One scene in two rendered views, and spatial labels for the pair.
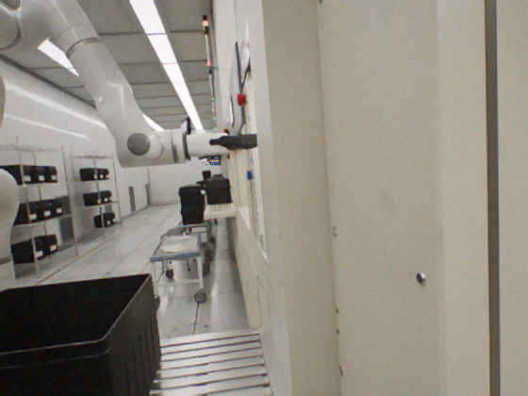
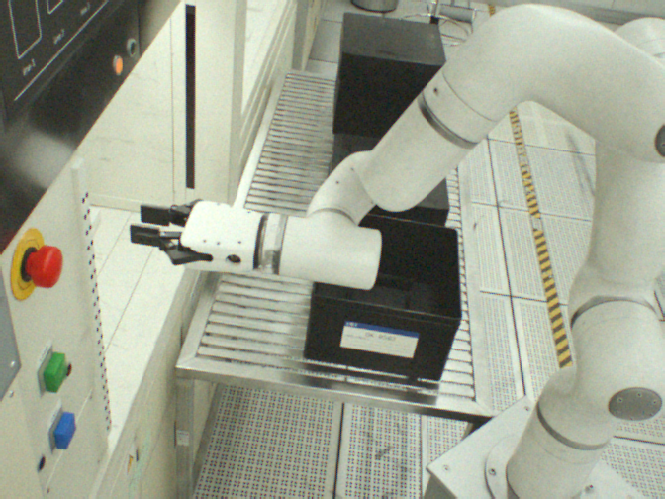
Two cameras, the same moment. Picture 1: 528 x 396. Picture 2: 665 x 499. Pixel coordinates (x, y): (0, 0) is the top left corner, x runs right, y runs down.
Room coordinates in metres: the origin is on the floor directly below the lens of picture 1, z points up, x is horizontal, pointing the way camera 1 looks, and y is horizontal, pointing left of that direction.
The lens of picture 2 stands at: (1.60, 0.34, 1.82)
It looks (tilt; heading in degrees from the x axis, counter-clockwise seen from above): 39 degrees down; 186
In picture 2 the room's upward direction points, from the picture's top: 9 degrees clockwise
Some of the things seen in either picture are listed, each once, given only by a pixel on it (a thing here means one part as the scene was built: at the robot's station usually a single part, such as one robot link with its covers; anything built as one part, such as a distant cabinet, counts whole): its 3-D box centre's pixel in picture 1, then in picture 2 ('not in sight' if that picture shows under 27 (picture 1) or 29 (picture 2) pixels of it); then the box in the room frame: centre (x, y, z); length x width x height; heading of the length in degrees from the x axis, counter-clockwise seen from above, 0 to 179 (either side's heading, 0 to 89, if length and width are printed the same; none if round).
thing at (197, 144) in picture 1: (206, 144); (228, 237); (0.85, 0.12, 1.19); 0.11 x 0.10 x 0.07; 96
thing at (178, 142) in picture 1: (180, 146); (272, 245); (0.84, 0.18, 1.19); 0.09 x 0.03 x 0.08; 6
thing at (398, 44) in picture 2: not in sight; (385, 78); (-0.37, 0.22, 0.89); 0.29 x 0.29 x 0.25; 10
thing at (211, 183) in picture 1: (218, 190); not in sight; (3.59, 0.43, 0.93); 0.30 x 0.28 x 0.26; 3
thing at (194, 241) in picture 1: (183, 265); not in sight; (3.26, 0.81, 0.24); 0.97 x 0.52 x 0.48; 9
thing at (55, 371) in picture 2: not in sight; (51, 371); (1.14, 0.03, 1.20); 0.03 x 0.02 x 0.03; 6
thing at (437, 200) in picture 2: not in sight; (387, 180); (0.07, 0.29, 0.83); 0.29 x 0.29 x 0.13; 9
